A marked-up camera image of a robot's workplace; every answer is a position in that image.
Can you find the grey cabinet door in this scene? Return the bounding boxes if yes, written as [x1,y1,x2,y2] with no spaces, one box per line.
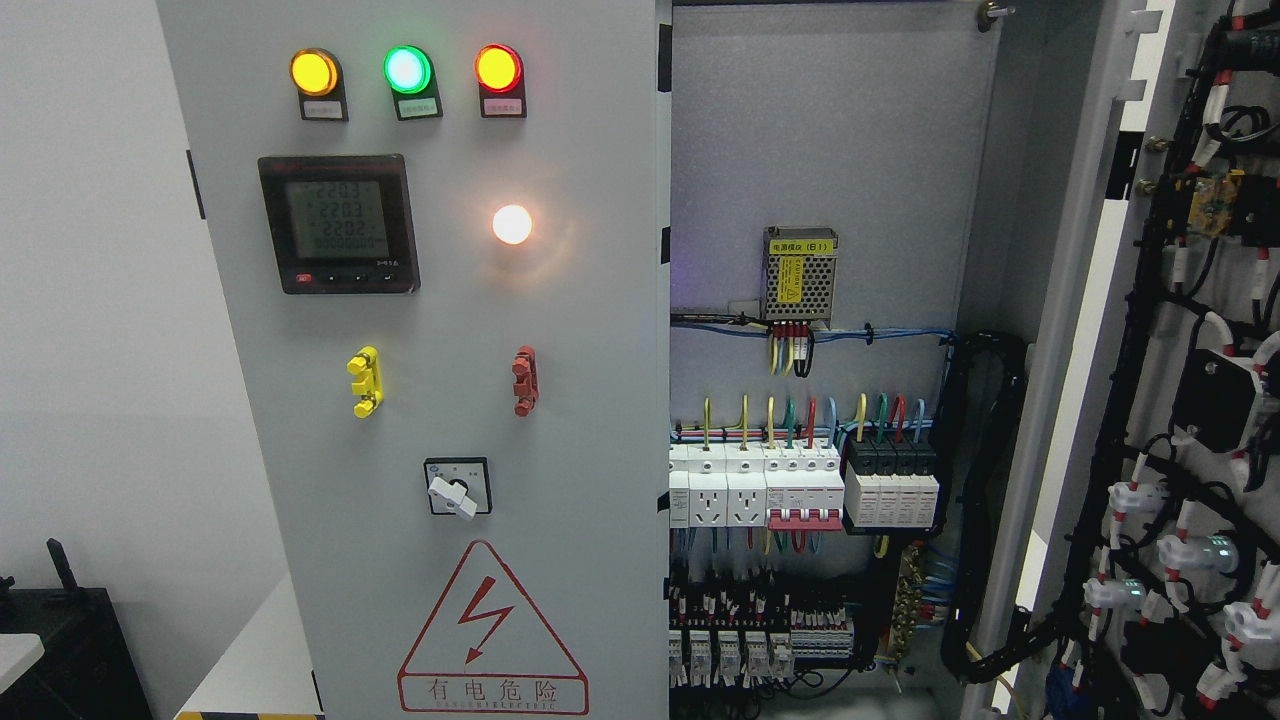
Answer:
[157,1,669,719]
[1011,1,1277,719]

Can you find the white power socket modules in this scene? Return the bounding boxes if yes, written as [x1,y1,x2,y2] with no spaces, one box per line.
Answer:
[668,443,768,529]

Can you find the white glowing indicator light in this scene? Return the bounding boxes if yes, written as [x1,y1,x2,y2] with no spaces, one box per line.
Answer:
[492,204,532,246]

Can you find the metal mesh power supply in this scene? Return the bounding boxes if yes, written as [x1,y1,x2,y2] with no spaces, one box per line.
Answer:
[762,225,838,322]

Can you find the black surge protector module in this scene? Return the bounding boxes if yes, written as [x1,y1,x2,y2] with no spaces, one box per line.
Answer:
[842,436,941,536]

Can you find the red indicator light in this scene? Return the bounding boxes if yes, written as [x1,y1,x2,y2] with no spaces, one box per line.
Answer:
[474,44,527,118]

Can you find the red electric hazard sticker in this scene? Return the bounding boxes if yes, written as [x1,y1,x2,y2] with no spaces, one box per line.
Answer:
[398,539,590,716]

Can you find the black digital power meter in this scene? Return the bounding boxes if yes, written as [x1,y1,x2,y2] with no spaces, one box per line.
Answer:
[259,154,420,295]

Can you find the green indicator light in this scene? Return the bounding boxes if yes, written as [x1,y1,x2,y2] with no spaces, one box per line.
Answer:
[381,44,443,120]

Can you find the yellow indicator light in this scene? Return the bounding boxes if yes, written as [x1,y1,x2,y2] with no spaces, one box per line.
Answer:
[289,47,349,122]

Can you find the black box at left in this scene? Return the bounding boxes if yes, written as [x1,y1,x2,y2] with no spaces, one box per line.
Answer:
[1,539,152,719]

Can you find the red handle circuit breaker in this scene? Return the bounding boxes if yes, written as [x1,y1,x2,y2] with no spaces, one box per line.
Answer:
[764,445,845,532]

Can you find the white rotary selector switch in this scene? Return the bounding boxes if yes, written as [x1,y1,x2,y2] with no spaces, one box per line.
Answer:
[422,456,492,520]

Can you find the black corrugated cable conduit right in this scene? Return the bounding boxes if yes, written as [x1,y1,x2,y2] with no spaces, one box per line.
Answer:
[931,331,1030,685]

